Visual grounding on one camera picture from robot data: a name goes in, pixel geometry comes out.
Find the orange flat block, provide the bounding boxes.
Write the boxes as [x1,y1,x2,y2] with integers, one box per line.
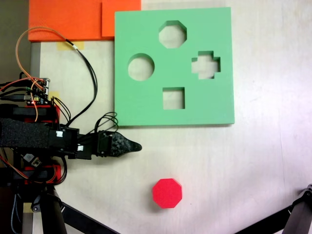
[28,0,142,42]

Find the controller circuit board green terminal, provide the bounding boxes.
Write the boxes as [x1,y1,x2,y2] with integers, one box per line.
[25,78,51,106]

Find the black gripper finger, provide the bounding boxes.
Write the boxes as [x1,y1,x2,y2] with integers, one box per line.
[111,131,143,148]
[111,145,143,158]

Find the black power circuit board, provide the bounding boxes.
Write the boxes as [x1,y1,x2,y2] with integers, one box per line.
[21,152,41,168]

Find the black servo cable loops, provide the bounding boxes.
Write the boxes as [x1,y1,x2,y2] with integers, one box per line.
[94,111,119,135]

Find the red printed base bracket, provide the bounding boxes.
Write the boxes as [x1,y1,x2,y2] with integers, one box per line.
[24,104,61,123]
[24,164,61,185]

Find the green shape sorter board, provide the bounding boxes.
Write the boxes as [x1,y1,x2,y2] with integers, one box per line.
[114,7,235,127]

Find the thin orange wire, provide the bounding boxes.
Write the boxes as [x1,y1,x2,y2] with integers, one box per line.
[15,26,77,122]

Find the black table clamp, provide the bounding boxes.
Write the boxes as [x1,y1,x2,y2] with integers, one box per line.
[0,170,48,187]
[0,103,49,117]

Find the black USB cable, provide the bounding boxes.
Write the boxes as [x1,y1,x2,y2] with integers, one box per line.
[0,94,32,102]

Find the black twin cable white connector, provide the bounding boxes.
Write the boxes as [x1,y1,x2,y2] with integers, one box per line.
[65,38,98,127]

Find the blue white braided cable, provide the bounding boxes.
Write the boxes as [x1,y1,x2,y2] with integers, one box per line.
[11,194,24,234]

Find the red octagonal pillar block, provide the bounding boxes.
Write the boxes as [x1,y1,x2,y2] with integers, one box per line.
[152,178,183,209]

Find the wide yellow tape strip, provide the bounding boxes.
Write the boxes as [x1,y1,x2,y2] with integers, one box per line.
[57,41,85,51]

